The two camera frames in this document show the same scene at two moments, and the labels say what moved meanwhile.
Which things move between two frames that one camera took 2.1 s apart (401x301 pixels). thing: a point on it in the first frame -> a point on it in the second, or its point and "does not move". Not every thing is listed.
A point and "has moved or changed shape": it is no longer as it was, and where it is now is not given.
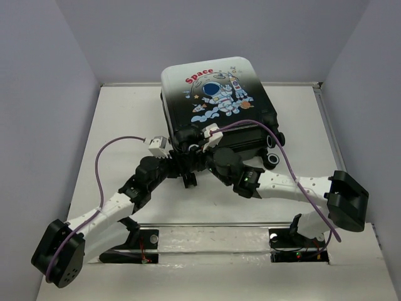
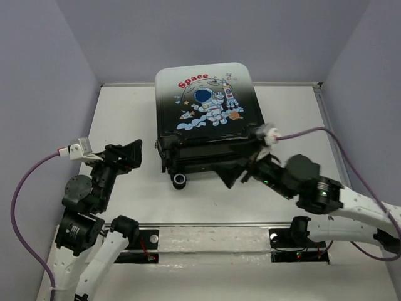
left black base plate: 148,241 does not move
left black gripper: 178,166 -> 131,152
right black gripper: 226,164 -> 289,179
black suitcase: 225,91 has moved or changed shape
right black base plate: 284,238 does not move
